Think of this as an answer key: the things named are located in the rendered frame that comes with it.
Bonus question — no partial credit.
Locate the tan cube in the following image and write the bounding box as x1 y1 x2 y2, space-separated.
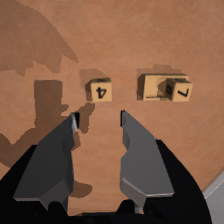
90 78 112 102
164 78 193 102

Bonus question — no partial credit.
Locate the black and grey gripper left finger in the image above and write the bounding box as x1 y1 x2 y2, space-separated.
0 112 80 224

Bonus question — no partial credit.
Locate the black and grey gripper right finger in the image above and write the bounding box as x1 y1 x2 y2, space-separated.
120 110 212 224

